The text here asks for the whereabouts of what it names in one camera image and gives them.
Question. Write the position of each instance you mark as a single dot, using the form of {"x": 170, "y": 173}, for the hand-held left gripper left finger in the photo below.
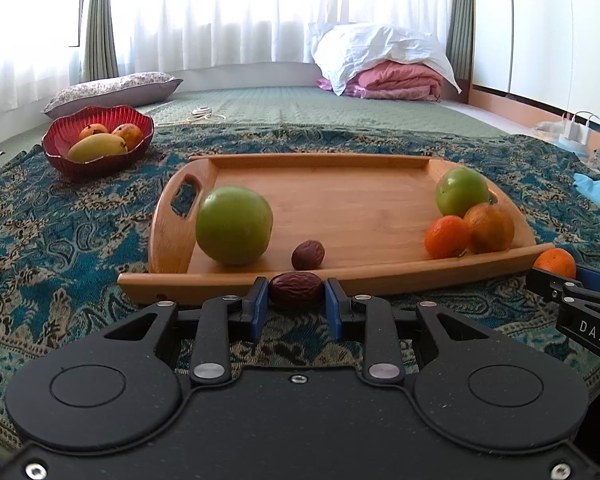
{"x": 260, "y": 306}

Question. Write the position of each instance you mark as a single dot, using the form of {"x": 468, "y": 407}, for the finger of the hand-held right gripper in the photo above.
{"x": 592, "y": 278}
{"x": 545, "y": 282}

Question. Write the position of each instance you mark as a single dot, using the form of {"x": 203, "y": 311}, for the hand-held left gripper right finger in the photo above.
{"x": 332, "y": 306}

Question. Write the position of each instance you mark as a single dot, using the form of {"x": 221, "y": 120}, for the bright tangerine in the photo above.
{"x": 555, "y": 261}
{"x": 446, "y": 237}

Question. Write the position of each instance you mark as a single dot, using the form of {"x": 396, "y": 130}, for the long red date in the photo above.
{"x": 296, "y": 289}

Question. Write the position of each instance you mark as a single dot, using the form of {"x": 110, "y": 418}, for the round red date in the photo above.
{"x": 308, "y": 255}

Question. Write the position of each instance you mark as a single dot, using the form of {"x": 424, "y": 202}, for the dull orange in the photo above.
{"x": 490, "y": 227}

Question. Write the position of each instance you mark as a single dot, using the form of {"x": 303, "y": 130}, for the large green apple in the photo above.
{"x": 235, "y": 225}

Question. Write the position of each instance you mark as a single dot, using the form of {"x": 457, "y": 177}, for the wooden serving tray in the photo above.
{"x": 360, "y": 210}

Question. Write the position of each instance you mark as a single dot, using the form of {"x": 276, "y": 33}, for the small green apple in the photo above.
{"x": 462, "y": 191}

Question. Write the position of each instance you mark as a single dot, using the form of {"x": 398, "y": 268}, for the clear plastic wrapper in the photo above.
{"x": 547, "y": 129}

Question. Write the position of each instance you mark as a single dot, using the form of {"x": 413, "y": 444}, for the wooden baseboard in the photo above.
{"x": 520, "y": 107}

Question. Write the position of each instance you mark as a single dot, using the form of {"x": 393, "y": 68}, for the teal paisley blanket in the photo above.
{"x": 80, "y": 260}

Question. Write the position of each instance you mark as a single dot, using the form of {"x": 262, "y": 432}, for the green quilted mattress cover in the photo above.
{"x": 290, "y": 105}

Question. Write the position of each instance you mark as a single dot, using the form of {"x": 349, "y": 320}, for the red glass bowl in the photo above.
{"x": 95, "y": 167}

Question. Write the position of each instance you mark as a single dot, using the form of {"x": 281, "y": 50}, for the orange mango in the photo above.
{"x": 93, "y": 131}
{"x": 129, "y": 134}

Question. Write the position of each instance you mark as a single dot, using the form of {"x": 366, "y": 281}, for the yellow mango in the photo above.
{"x": 97, "y": 148}

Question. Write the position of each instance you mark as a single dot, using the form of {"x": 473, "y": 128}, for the folded pink blanket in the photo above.
{"x": 400, "y": 82}

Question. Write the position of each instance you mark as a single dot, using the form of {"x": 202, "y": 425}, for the floral pillow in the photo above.
{"x": 110, "y": 91}

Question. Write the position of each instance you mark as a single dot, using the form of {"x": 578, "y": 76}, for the white pillow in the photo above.
{"x": 380, "y": 47}

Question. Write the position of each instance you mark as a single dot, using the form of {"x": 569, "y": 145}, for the green curtain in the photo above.
{"x": 460, "y": 15}
{"x": 99, "y": 20}

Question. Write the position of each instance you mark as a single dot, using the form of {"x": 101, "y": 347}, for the white sheer curtain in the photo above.
{"x": 230, "y": 10}

